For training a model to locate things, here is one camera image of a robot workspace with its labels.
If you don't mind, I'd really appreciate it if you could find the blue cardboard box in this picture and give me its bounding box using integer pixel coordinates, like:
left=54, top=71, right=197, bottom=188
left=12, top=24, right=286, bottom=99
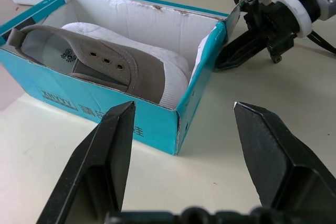
left=0, top=0, right=243, bottom=157

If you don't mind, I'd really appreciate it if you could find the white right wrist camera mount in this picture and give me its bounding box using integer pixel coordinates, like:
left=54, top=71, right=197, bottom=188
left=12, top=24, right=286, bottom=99
left=234, top=0, right=314, bottom=38

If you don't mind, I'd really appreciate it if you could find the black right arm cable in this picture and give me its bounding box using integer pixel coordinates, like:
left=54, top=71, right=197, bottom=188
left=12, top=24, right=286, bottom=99
left=230, top=0, right=336, bottom=55

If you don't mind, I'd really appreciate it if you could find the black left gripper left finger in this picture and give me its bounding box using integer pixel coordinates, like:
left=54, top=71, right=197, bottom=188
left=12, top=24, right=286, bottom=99
left=36, top=100, right=137, bottom=224

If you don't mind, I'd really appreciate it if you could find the grey canvas shoe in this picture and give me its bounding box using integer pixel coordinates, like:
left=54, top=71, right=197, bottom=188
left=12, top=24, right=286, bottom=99
left=60, top=22, right=186, bottom=63
left=6, top=24, right=190, bottom=105

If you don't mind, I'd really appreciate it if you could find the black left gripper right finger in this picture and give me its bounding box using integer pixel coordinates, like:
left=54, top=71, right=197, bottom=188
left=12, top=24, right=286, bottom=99
left=233, top=101, right=336, bottom=224

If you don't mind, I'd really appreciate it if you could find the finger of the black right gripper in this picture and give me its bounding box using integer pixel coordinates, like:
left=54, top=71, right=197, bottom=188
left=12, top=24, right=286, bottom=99
left=216, top=28, right=268, bottom=72

